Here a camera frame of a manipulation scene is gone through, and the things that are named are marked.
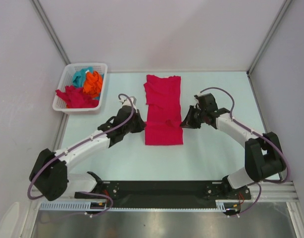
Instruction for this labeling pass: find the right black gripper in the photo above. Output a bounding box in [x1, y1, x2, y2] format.
[180, 105, 207, 129]

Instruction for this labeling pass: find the red t shirt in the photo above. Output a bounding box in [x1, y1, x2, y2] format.
[144, 75, 183, 146]
[55, 85, 99, 109]

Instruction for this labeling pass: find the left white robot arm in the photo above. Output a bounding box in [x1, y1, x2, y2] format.
[28, 101, 146, 201]

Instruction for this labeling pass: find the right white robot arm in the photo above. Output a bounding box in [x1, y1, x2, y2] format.
[180, 93, 287, 199]

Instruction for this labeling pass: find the orange t shirt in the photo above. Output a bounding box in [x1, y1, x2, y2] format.
[83, 71, 103, 98]

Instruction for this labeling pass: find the teal t shirt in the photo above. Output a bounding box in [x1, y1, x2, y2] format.
[72, 67, 93, 88]

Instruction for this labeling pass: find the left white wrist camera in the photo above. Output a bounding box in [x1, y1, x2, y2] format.
[119, 96, 138, 112]

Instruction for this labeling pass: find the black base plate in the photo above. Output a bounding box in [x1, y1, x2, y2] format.
[74, 179, 252, 209]

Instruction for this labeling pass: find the slotted cable duct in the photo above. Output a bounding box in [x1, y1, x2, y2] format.
[39, 201, 226, 212]

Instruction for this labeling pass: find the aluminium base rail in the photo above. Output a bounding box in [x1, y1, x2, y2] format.
[28, 158, 299, 203]

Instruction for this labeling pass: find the right aluminium frame post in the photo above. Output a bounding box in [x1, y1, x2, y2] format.
[247, 0, 294, 78]

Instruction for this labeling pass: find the aluminium frame post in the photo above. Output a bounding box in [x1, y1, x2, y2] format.
[247, 0, 294, 78]
[29, 0, 71, 65]

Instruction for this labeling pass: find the left aluminium frame post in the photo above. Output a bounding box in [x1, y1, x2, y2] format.
[29, 0, 71, 65]

